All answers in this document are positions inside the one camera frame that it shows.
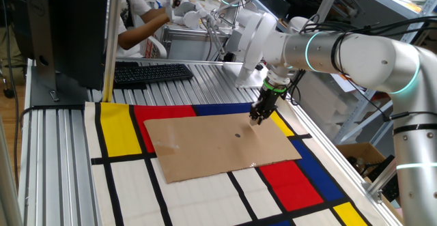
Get black computer keyboard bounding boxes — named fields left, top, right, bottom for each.
left=113, top=61, right=195, bottom=90

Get black table cable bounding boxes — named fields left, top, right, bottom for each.
left=13, top=103, right=86, bottom=189

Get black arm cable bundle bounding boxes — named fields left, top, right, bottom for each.
left=285, top=14, right=437, bottom=123

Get bare person forearm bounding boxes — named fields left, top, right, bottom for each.
left=117, top=7, right=171, bottom=51

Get silver device base plate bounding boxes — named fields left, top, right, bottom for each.
left=221, top=61, right=274, bottom=89

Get silver metal case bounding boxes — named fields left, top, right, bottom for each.
left=160, top=23, right=240, bottom=62

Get black chair caster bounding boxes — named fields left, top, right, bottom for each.
left=1, top=77, right=16, bottom=100

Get black computer monitor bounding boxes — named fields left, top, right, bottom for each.
left=12, top=0, right=111, bottom=91

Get colour block patterned cloth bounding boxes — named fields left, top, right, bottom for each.
left=84, top=99, right=373, bottom=226

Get black device in box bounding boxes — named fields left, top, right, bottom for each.
left=367, top=154, right=400, bottom=203

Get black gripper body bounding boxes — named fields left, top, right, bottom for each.
left=251, top=85, right=287, bottom=119

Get grey metal shelf rack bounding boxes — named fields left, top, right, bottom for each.
left=333, top=0, right=437, bottom=147

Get grey monitor stand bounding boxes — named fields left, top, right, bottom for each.
left=25, top=0, right=90, bottom=108

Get white foam packing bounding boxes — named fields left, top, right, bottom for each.
left=293, top=72, right=352, bottom=141

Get brown cardboard sheet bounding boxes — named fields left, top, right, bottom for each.
left=143, top=111, right=303, bottom=184

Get white haptic control device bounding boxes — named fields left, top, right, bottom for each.
left=163, top=0, right=278, bottom=85

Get white plastic chair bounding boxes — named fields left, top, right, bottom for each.
left=141, top=33, right=168, bottom=60

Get open cardboard box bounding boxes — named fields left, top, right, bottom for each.
left=336, top=141, right=404, bottom=226

